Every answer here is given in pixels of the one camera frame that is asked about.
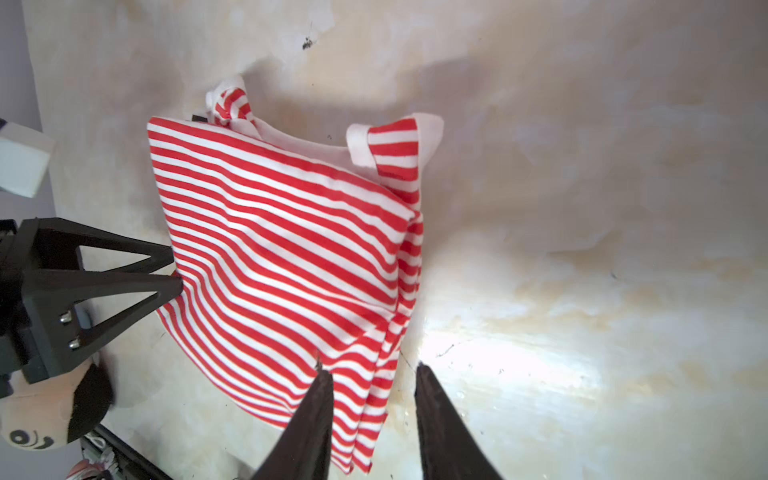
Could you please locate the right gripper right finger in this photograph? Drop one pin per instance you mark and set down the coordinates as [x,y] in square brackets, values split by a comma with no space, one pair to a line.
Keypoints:
[447,449]

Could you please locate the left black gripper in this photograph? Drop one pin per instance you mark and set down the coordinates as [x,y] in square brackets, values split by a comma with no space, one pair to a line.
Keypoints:
[72,315]

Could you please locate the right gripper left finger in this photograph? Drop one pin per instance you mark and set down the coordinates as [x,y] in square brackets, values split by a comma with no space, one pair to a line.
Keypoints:
[303,450]

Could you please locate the red white striped tank top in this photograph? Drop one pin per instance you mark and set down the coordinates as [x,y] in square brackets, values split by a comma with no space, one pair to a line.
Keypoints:
[295,257]

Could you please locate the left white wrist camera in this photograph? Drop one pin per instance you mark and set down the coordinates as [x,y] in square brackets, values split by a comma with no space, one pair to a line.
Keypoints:
[25,155]

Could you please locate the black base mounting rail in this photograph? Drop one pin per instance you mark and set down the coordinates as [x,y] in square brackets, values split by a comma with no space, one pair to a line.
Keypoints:
[127,463]

